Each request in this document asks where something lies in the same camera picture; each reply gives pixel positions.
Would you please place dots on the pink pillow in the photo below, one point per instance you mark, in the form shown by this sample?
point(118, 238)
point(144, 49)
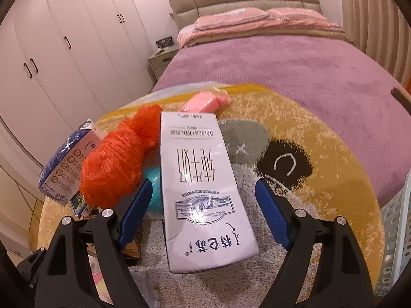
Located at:
point(295, 14)
point(231, 17)

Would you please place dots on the large white milk carton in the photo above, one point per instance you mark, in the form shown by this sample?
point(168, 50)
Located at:
point(199, 183)

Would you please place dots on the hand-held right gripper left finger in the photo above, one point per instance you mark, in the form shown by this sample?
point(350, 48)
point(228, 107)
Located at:
point(135, 213)

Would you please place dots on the blue milk carton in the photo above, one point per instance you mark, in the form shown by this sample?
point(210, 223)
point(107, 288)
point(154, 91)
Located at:
point(64, 163)

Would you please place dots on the small dark device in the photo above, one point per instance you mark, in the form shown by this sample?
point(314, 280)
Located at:
point(160, 51)

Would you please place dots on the grey curtain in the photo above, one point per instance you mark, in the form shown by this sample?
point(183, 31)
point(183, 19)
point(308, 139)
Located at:
point(369, 16)

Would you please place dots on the pink folded quilt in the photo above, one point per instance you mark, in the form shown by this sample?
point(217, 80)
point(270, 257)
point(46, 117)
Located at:
point(257, 32)

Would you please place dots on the pink packet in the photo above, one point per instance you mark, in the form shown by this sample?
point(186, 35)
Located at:
point(200, 103)

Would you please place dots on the beige upholstered headboard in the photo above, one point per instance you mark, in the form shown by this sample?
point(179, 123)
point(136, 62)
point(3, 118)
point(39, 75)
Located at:
point(237, 3)

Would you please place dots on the yellow bear printed mat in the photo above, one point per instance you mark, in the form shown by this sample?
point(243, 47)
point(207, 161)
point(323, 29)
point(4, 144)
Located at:
point(321, 224)

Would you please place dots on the clear plastic bag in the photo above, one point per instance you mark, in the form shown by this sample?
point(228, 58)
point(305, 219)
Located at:
point(144, 290)

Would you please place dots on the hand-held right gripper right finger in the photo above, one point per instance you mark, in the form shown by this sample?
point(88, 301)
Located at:
point(273, 213)

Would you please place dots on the grey nightstand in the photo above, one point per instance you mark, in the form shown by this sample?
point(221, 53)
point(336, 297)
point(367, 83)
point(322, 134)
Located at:
point(159, 63)

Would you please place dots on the orange plastic bag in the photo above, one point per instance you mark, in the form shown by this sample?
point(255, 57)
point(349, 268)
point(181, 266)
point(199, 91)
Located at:
point(112, 163)

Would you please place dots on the light blue plastic basket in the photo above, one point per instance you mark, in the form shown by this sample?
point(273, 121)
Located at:
point(398, 224)

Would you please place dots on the brown cardboard piece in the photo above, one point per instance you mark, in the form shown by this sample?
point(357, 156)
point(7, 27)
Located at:
point(133, 250)

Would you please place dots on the teal ball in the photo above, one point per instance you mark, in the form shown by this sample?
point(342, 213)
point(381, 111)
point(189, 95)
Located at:
point(154, 195)

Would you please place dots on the purple bedspread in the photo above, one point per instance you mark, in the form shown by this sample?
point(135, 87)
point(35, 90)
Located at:
point(305, 70)

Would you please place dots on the small blue carton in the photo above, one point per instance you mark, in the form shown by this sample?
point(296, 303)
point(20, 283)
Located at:
point(80, 206)

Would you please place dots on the white wardrobe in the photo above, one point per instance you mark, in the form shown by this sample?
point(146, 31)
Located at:
point(80, 22)

